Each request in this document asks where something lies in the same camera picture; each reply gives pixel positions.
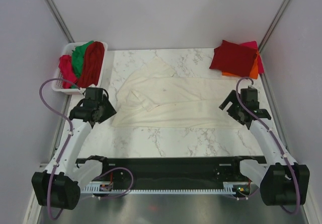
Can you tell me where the white t shirt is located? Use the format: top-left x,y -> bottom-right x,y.
112,58 -> 241,129

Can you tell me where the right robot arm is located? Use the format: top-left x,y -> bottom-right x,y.
219,87 -> 310,206

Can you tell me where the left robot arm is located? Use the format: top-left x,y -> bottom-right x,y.
32,87 -> 116,210

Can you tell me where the folded orange t shirt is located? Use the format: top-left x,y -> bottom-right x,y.
222,53 -> 259,79

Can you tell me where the folded dark red t shirt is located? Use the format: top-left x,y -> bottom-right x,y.
209,40 -> 257,77

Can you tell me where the crimson pink t shirt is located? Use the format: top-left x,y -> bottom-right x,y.
58,55 -> 77,89

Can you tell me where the green t shirt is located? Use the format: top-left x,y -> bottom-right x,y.
71,41 -> 97,87

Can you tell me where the folded pink t shirt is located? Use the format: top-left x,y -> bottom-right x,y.
240,41 -> 264,79

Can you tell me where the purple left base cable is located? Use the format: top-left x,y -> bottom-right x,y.
92,167 -> 134,201

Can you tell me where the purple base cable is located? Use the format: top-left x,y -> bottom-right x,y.
92,167 -> 134,201
231,177 -> 262,201

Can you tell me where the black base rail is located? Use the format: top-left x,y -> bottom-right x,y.
75,155 -> 267,191

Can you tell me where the white cable duct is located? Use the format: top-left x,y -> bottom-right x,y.
80,180 -> 262,195

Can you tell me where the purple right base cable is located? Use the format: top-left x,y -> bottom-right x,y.
231,177 -> 262,201

